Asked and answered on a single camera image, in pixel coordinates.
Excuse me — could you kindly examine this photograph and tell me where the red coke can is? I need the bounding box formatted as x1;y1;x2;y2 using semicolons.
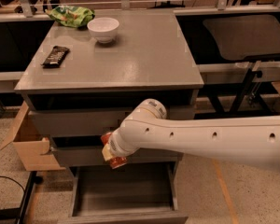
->
101;132;127;169

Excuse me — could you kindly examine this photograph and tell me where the grey top drawer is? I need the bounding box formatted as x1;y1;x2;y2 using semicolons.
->
27;105;196;138

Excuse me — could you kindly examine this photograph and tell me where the white ceramic bowl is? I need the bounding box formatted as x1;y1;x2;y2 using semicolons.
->
87;17;119;44

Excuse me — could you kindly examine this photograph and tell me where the grey drawer cabinet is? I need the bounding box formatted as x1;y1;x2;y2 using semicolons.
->
14;9;205;224

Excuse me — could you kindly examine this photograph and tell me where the black metal table frame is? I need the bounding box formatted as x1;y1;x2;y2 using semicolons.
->
195;55;280;119

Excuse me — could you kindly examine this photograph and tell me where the dark chocolate bar wrapper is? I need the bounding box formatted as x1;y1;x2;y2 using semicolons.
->
42;46;70;68

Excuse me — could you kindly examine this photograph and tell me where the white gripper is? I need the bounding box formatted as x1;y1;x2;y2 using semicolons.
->
102;130;135;161

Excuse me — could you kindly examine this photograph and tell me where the brown cardboard box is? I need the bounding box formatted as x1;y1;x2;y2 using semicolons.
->
0;102;63;171

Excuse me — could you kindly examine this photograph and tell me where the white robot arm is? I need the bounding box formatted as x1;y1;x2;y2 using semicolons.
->
102;99;280;171

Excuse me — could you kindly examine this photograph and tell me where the metal railing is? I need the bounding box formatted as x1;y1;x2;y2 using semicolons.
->
8;0;280;19

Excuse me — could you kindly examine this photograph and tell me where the green chip bag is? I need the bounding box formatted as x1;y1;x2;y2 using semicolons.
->
45;6;95;28

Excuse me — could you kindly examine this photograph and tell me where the grey middle drawer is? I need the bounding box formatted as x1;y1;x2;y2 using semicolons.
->
50;135;183;167

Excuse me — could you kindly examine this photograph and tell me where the grey open bottom drawer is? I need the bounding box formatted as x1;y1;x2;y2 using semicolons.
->
58;162;188;224

